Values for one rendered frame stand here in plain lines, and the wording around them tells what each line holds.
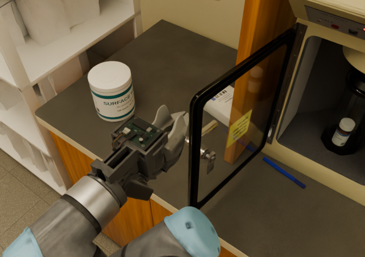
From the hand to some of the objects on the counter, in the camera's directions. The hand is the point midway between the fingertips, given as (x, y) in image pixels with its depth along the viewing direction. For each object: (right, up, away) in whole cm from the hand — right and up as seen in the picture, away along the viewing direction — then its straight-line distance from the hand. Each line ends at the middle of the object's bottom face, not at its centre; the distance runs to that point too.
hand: (182, 120), depth 65 cm
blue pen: (+29, -15, +36) cm, 49 cm away
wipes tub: (-22, +4, +53) cm, 58 cm away
